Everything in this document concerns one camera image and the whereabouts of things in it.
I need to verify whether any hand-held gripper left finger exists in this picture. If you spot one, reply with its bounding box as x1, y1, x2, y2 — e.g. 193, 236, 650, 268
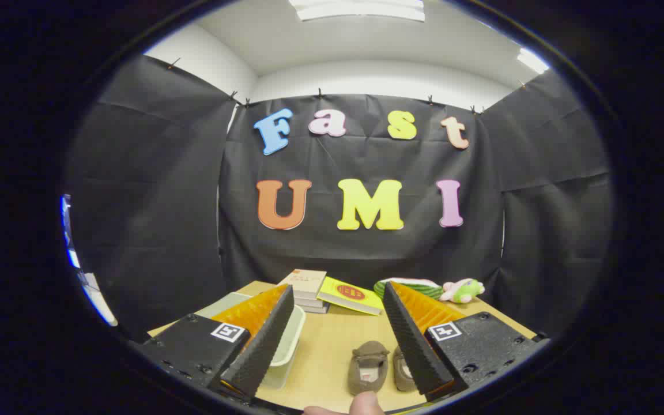
133, 284, 295, 403

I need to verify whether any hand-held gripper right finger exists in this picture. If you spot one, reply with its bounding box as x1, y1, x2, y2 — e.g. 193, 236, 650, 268
382, 281, 549, 402

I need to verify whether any cream storage box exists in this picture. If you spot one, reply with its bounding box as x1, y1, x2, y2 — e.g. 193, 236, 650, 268
197, 292, 307, 390

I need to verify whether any brown fuzzy shoe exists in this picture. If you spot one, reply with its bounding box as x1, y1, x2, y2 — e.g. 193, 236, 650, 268
393, 345, 419, 393
348, 341, 391, 396

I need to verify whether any watermelon slice plush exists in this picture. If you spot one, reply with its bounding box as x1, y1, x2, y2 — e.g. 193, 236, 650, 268
373, 278, 443, 300

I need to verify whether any pink and green plush toy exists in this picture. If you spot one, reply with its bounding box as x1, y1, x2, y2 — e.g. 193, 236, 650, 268
439, 278, 486, 304

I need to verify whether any beige book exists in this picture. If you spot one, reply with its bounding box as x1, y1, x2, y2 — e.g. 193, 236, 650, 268
278, 269, 327, 300

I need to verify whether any yellow book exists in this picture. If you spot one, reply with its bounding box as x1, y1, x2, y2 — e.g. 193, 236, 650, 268
316, 276, 384, 316

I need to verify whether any ceiling light panel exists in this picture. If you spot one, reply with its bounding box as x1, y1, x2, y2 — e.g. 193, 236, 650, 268
289, 0, 426, 22
518, 49, 549, 74

